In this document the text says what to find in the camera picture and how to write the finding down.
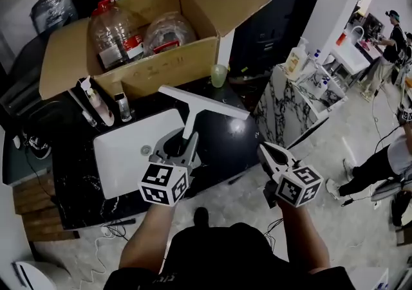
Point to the white squeegee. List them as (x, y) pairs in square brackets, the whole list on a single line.
[(206, 102)]

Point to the tiny clear spray bottle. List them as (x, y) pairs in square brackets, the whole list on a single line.
[(90, 120)]

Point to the white sink stand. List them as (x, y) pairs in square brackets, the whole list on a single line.
[(349, 57)]

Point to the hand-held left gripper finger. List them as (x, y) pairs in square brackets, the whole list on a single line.
[(159, 147), (192, 153)]

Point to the clear jug with red cap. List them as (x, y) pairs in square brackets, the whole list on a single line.
[(114, 34)]

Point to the person's black shirt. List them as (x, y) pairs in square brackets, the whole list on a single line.
[(225, 259)]

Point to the person's black shoe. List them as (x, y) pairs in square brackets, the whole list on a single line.
[(201, 218)]

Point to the pink lotion pump bottle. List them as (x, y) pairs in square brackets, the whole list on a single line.
[(99, 105)]

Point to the person's left forearm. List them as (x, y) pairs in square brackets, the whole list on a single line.
[(145, 240)]

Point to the white sink basin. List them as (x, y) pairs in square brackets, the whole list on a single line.
[(122, 160)]

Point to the small blue cap bottle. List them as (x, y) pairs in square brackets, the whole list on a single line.
[(317, 55), (325, 82)]

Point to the white soap pump bottle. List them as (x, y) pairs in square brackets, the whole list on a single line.
[(296, 62)]

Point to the small clear glass bottle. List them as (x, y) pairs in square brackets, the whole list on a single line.
[(124, 110)]

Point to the white marble cabinet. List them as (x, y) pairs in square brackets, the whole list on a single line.
[(289, 112)]

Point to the person's right forearm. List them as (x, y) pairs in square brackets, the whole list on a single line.
[(304, 237)]

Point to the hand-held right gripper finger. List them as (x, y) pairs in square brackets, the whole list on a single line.
[(264, 161), (283, 158)]

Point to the red bottle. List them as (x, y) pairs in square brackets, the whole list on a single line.
[(342, 39)]

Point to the black marble table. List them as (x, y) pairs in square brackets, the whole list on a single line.
[(222, 153)]

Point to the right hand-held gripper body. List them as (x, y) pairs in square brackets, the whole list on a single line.
[(297, 187)]

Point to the black sneaker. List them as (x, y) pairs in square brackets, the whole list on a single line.
[(40, 148)]

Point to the wooden steps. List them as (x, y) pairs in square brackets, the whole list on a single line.
[(38, 214)]

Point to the white side table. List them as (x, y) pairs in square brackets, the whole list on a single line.
[(368, 279)]

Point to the tall black cabinet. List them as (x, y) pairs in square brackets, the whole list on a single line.
[(273, 18)]

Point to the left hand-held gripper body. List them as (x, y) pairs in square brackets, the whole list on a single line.
[(161, 184)]

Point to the crumpled clear plastic jug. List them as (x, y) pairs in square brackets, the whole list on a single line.
[(169, 33)]

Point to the green translucent cup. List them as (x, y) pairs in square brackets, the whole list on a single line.
[(219, 76)]

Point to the curved white faucet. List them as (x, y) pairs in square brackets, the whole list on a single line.
[(353, 30)]

